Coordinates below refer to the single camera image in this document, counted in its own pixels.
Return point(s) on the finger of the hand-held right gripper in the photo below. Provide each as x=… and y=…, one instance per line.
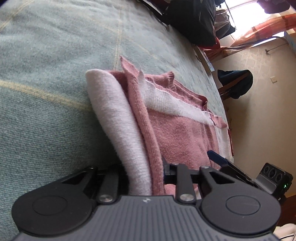
x=217, y=157

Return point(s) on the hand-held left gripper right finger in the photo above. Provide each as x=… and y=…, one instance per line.
x=166, y=173

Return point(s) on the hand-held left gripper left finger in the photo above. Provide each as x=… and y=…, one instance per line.
x=108, y=183

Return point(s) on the pink and white sweater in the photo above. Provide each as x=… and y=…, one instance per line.
x=175, y=129

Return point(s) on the person's white fleece top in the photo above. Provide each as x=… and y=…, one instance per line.
x=286, y=231

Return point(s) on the wooden chair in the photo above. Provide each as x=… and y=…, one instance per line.
x=224, y=91

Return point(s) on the dark teal jacket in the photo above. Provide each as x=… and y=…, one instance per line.
x=238, y=83

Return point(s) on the white paperback book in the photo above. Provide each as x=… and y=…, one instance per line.
x=205, y=59

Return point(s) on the red blanket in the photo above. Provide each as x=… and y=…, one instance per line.
x=211, y=45

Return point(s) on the orange curtain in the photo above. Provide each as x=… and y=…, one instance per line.
x=261, y=30

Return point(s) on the black backpack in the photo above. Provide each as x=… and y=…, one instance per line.
x=189, y=18

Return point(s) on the row of hanging dark laundry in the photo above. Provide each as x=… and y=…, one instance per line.
x=275, y=5

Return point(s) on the wall switch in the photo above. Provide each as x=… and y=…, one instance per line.
x=273, y=78

